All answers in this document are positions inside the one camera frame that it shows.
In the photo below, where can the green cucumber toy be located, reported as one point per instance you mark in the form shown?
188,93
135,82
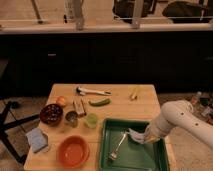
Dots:
99,103

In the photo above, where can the metal fork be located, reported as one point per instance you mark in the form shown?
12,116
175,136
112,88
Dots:
113,155

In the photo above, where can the blue sponge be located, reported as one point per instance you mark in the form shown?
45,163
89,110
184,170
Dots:
36,140

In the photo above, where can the grey-blue towel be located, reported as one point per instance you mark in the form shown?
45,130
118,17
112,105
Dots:
136,136

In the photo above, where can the green plastic tray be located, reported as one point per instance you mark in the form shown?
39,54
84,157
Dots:
132,156

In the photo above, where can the orange plastic bowl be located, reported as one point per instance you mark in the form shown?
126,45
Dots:
73,152

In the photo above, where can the small metal cup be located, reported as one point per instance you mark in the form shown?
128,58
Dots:
72,118

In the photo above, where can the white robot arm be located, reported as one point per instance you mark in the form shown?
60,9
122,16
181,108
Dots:
178,114

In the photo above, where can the light green cup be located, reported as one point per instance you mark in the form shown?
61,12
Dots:
91,120

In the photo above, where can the orange peach toy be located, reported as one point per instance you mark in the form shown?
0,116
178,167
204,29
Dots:
61,101

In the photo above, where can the dark red colander bowl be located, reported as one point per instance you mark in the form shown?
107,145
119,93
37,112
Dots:
51,114

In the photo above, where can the black chair base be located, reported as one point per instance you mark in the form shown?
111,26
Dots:
4,126

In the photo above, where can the wooden table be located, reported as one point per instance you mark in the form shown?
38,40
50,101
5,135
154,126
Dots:
145,108

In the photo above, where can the yellow banana toy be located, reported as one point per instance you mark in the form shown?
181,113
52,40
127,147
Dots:
134,94

